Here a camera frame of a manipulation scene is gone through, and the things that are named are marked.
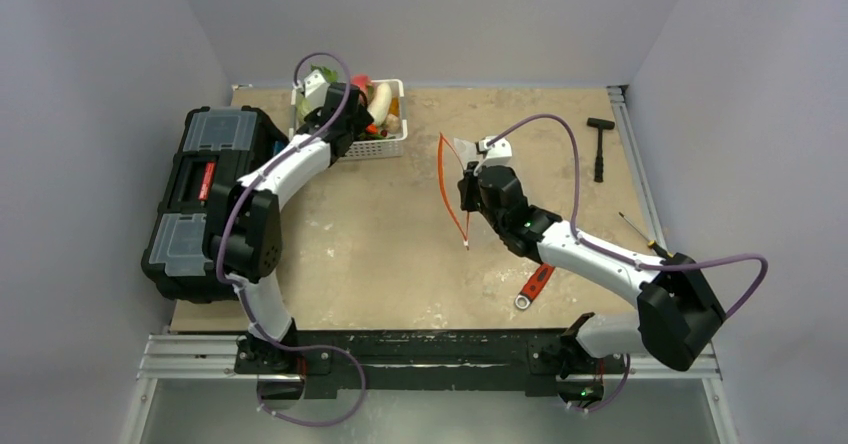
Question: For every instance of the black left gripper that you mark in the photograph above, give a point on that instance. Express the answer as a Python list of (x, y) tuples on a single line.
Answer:
[(361, 121)]

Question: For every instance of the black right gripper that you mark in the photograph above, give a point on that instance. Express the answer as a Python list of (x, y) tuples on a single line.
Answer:
[(470, 189)]

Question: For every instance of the white radish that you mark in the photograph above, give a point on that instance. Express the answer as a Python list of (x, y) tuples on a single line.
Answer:
[(380, 103)]

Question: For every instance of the clear zip top bag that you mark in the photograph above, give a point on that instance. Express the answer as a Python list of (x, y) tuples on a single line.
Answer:
[(453, 156)]

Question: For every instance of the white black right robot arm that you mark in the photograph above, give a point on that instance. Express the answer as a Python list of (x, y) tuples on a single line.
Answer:
[(676, 312)]

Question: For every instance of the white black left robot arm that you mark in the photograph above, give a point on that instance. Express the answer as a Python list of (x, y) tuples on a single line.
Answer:
[(243, 235)]

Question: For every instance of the pink peach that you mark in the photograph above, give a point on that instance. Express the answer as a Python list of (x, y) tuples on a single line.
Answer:
[(363, 82)]

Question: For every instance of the green cabbage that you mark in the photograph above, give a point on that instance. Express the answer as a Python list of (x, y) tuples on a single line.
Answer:
[(303, 107)]

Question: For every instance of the beige garlic bulb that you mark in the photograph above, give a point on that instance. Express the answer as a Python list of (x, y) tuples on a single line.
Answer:
[(393, 124)]

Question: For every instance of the white plastic basket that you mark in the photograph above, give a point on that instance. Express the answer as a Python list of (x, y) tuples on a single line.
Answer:
[(392, 145)]

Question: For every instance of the red adjustable wrench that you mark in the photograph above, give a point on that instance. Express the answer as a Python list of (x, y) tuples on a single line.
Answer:
[(533, 286)]

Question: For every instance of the black hammer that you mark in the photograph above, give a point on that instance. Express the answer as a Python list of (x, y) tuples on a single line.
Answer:
[(601, 126)]

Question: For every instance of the black toolbox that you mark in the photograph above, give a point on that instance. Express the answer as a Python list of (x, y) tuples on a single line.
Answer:
[(218, 146)]

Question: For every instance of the yellow black screwdriver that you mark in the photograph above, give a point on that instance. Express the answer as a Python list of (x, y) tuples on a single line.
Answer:
[(651, 243)]

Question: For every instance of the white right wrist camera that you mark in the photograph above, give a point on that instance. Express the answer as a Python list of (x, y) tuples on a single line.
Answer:
[(494, 151)]

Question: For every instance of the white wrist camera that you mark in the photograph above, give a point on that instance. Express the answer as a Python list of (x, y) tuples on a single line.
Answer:
[(314, 87), (494, 151)]

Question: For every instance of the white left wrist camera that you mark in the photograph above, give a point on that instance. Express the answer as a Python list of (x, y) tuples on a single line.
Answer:
[(314, 87)]

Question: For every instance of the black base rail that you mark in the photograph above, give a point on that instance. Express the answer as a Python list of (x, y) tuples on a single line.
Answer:
[(535, 362)]

